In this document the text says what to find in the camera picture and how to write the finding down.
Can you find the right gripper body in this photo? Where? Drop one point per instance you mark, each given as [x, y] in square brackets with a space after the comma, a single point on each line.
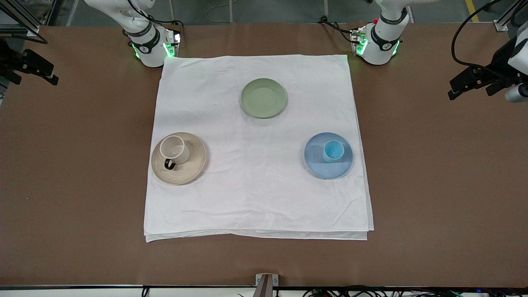
[9, 56]

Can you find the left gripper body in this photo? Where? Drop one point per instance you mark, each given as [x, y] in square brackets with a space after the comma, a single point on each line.
[500, 63]

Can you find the blue cup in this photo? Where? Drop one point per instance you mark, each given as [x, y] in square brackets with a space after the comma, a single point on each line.
[333, 150]

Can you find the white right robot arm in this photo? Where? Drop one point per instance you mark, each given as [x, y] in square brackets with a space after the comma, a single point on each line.
[150, 51]

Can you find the blue round plate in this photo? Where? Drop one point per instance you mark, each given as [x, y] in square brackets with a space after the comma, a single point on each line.
[317, 165]

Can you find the beige round plate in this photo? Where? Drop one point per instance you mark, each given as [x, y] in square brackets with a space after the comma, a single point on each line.
[194, 165]

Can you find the green round plate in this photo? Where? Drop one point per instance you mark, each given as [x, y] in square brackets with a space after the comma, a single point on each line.
[264, 98]

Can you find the white cloth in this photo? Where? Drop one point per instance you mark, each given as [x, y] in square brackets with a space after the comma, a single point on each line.
[255, 198]

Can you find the aluminium frame profile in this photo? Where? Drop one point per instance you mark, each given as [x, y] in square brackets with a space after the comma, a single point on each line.
[509, 14]
[20, 18]

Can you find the silver frame post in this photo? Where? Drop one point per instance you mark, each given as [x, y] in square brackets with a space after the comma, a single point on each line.
[172, 10]
[326, 7]
[230, 10]

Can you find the silver table edge bracket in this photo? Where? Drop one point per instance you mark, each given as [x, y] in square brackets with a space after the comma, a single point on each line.
[266, 284]

